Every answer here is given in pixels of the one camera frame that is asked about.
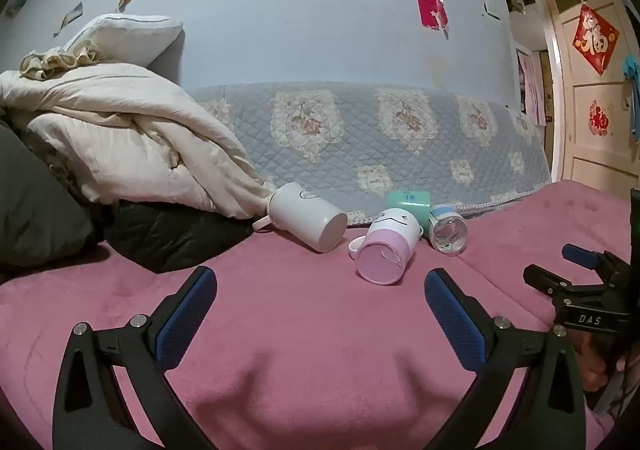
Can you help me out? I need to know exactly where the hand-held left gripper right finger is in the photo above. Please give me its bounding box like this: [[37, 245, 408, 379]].
[[424, 268, 586, 450]]

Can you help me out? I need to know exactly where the red diamond door poster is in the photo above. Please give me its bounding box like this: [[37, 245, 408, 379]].
[[572, 3, 621, 77]]

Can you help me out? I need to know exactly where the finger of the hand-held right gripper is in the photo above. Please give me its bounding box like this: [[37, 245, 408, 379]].
[[523, 266, 593, 305], [561, 243, 630, 281]]

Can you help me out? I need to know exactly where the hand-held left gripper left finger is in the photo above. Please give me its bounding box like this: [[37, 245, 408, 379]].
[[52, 266, 218, 450]]

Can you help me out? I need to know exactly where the pink and white face mug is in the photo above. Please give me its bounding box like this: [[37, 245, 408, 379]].
[[348, 206, 424, 286]]

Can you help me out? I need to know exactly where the blue quilted floral cover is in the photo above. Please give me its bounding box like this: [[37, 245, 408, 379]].
[[189, 81, 552, 226]]

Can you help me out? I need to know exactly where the small red door sticker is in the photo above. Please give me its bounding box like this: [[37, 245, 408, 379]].
[[587, 99, 612, 137]]

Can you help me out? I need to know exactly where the white pillow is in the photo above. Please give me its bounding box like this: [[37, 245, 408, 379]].
[[61, 13, 185, 68]]

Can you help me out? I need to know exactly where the green box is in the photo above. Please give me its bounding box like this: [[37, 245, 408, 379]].
[[386, 189, 433, 227]]

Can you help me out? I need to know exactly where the black quilted jacket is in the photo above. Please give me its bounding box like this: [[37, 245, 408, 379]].
[[102, 200, 256, 275]]

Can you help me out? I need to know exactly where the cream ruffled cloth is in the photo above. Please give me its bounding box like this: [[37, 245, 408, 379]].
[[19, 43, 105, 82]]

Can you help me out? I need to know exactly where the cream blanket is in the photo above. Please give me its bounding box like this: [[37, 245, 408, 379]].
[[0, 63, 277, 221]]

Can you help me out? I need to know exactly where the cream wooden door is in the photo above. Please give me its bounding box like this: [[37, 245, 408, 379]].
[[542, 0, 640, 191]]

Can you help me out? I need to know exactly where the clear glass cup blue band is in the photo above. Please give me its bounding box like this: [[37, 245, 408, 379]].
[[427, 203, 470, 259]]

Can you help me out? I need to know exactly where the pink plush blanket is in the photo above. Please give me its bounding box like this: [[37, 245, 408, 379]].
[[0, 179, 640, 450]]

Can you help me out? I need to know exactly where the blue hanging towel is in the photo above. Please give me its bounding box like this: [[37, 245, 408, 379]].
[[621, 54, 640, 143]]

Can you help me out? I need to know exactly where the dark grey cushion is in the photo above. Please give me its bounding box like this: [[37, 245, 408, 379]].
[[0, 117, 98, 281]]

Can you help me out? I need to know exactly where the torn wall sticker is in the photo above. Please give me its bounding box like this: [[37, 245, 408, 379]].
[[54, 1, 85, 38]]

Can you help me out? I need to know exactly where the person's right hand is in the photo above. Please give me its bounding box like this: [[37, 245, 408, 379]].
[[574, 330, 615, 385]]

